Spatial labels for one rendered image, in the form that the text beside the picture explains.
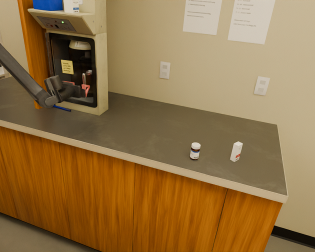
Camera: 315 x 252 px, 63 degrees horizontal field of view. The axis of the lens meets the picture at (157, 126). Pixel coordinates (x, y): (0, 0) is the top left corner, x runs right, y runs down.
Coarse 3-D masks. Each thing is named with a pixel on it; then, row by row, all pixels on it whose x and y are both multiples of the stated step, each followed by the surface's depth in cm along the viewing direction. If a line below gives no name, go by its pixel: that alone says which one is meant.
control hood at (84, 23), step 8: (32, 8) 130; (48, 16) 128; (56, 16) 126; (64, 16) 124; (72, 16) 122; (80, 16) 121; (88, 16) 125; (40, 24) 138; (72, 24) 129; (80, 24) 127; (88, 24) 126; (80, 32) 134; (88, 32) 131
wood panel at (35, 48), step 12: (24, 0) 132; (24, 12) 134; (24, 24) 136; (36, 24) 143; (24, 36) 139; (36, 36) 144; (36, 48) 146; (36, 60) 148; (36, 72) 150; (48, 72) 159
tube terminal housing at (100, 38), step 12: (84, 0) 129; (96, 0) 128; (96, 12) 130; (96, 24) 133; (84, 36) 137; (96, 36) 135; (96, 48) 138; (96, 60) 141; (96, 84) 147; (72, 108) 161; (84, 108) 157; (96, 108) 154
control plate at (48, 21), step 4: (40, 16) 130; (40, 20) 134; (44, 20) 133; (48, 20) 131; (52, 20) 130; (56, 20) 129; (60, 20) 128; (64, 20) 127; (68, 20) 126; (44, 24) 136; (48, 24) 135; (52, 24) 134; (56, 24) 133; (60, 24) 132; (64, 24) 131; (68, 24) 130; (56, 28) 137; (60, 28) 135; (64, 28) 134; (68, 28) 133; (72, 28) 132
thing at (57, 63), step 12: (60, 36) 141; (72, 36) 138; (60, 48) 144; (72, 48) 141; (84, 48) 139; (60, 60) 147; (72, 60) 144; (84, 60) 142; (60, 72) 151; (84, 72) 145; (96, 96) 150
